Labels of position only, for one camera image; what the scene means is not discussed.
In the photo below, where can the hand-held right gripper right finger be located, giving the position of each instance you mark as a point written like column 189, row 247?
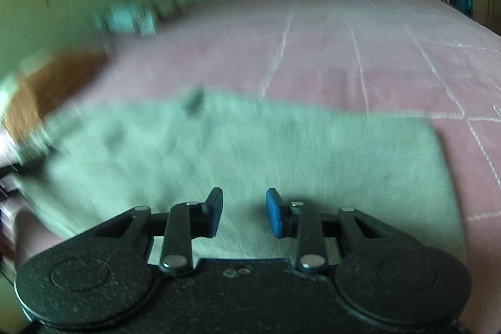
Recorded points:
column 274, row 212

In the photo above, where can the bed with pink checked sheet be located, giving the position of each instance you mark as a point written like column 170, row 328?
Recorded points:
column 352, row 44

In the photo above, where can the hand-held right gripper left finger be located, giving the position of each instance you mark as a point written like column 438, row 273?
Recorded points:
column 214, row 212

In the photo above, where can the grey pants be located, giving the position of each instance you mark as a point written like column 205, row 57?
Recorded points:
column 313, row 162

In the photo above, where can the orange striped pillow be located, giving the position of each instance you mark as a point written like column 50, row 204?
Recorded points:
column 51, row 83

